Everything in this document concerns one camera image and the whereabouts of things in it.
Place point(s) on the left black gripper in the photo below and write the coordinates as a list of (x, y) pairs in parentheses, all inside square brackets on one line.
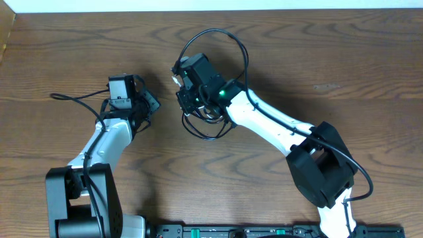
[(151, 102)]

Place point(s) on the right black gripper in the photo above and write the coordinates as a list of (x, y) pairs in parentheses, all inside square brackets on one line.
[(188, 106)]

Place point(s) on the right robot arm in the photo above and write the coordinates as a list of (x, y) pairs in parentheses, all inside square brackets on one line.
[(318, 159)]

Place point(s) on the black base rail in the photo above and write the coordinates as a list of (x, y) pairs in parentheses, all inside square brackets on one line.
[(300, 231)]

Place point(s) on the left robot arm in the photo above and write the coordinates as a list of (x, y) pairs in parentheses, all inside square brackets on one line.
[(82, 198)]

